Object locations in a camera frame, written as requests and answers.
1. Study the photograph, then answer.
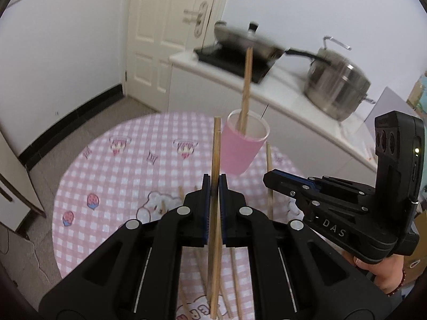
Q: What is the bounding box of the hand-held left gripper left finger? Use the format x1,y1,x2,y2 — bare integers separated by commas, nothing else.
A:
39,173,211,320

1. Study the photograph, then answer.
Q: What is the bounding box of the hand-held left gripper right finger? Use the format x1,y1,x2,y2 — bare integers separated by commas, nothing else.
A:
218,173,392,320

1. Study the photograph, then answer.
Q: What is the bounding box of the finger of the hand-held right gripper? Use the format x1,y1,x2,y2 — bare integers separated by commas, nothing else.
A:
263,173,368,214
272,170,377,195

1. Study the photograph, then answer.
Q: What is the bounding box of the light wooden chopstick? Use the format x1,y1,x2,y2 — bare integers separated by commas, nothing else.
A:
265,143,275,221
213,133,223,320
236,47,253,132
207,117,222,320

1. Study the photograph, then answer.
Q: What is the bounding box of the pink paper cup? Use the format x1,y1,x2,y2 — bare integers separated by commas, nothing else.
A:
221,109,270,177

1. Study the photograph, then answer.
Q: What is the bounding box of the bunch of wooden chopsticks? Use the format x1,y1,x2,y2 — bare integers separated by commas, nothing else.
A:
159,185,244,320

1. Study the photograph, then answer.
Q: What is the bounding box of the person's right hand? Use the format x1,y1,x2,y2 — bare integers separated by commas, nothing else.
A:
343,251,408,295

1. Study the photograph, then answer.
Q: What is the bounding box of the pale flat board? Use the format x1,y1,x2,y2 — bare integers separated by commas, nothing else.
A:
363,87,401,125

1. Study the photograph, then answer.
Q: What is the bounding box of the pink checkered cartoon tablecloth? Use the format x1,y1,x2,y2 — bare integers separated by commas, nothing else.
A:
53,113,334,320

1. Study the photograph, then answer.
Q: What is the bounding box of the stainless steel stock pot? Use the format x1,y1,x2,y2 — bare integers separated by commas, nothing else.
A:
303,35,376,122

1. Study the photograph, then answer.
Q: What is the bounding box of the white kitchen cabinet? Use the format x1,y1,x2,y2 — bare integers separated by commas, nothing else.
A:
168,51,379,181

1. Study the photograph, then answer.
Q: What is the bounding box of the black induction cooker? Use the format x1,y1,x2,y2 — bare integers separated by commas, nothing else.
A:
194,43,276,84

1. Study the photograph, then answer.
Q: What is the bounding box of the glass wok lid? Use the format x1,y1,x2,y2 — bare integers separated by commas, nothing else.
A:
214,21,287,54

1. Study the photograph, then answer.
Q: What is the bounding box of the white panelled door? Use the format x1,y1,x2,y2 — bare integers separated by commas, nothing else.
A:
125,0,234,114

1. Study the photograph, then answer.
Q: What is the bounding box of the white drawer cabinet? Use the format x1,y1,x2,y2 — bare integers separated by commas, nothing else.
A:
0,120,47,219

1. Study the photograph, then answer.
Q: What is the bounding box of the white drawer front panel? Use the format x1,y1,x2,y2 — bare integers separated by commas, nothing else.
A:
0,173,32,233

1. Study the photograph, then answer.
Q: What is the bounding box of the red bead bracelet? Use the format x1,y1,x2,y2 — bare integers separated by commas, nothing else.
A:
390,269,407,295

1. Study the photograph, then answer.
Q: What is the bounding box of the steel wok with black handle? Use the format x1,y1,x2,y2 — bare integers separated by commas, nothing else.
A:
213,23,329,65

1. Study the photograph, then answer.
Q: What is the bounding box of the silver door handle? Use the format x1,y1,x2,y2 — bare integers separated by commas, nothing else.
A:
183,2,209,37

